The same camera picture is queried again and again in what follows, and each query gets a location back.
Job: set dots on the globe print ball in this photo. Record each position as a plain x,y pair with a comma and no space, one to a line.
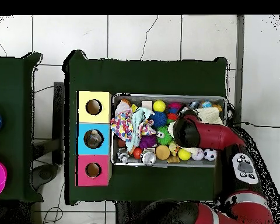
205,104

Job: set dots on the wooden box with three holes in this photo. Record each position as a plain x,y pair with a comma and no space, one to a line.
102,112

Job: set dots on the crushed silver metal can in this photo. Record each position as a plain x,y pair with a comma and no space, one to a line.
148,157

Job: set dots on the clear plastic bottle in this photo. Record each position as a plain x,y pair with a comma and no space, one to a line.
193,105

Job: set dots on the dark green table cloth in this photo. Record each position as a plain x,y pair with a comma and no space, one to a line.
142,77
14,81

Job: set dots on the shallow clear mesh bin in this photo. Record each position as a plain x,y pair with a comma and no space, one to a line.
135,99

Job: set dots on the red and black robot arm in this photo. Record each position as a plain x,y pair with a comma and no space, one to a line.
214,137

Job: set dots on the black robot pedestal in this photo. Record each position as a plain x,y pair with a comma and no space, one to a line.
126,213

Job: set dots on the colourful spotted cloth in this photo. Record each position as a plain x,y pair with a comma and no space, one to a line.
122,124

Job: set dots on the black stand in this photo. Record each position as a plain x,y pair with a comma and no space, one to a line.
58,116

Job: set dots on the crushed bottle with blue label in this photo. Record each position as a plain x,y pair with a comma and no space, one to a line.
93,138

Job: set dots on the yellow ball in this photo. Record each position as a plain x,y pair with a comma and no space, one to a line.
159,105

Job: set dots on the black and white soccer ball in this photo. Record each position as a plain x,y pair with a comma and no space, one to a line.
210,154

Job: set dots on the cream knitted cloth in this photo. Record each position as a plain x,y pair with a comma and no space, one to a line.
210,116

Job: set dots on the light teal cloth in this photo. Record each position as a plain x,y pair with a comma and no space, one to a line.
137,121

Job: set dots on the blue spiky ball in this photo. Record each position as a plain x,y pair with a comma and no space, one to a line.
158,119

